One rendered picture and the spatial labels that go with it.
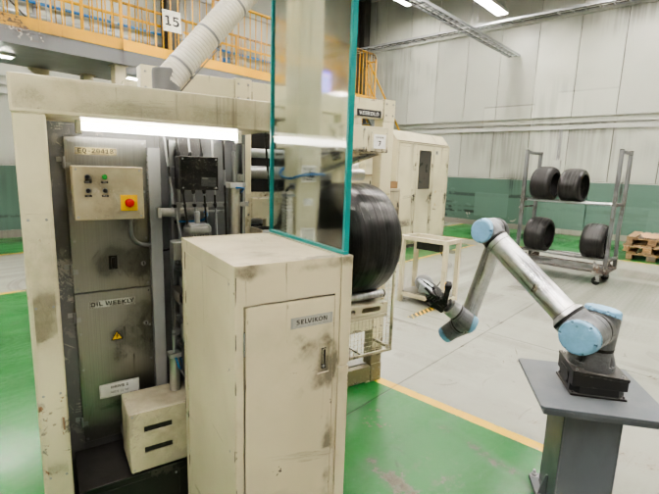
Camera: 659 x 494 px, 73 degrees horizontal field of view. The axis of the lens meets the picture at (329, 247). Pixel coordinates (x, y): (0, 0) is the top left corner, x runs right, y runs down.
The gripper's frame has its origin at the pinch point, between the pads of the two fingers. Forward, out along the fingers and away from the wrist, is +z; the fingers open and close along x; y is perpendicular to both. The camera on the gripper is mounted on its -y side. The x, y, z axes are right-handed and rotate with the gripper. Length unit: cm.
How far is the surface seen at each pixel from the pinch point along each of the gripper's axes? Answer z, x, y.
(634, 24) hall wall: -244, 1136, -225
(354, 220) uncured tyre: 45.6, -11.0, -10.5
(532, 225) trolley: -208, 495, 95
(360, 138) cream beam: 68, 49, -20
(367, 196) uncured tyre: 47, 3, -17
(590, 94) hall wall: -284, 1113, -65
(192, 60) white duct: 146, -9, -23
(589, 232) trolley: -258, 462, 42
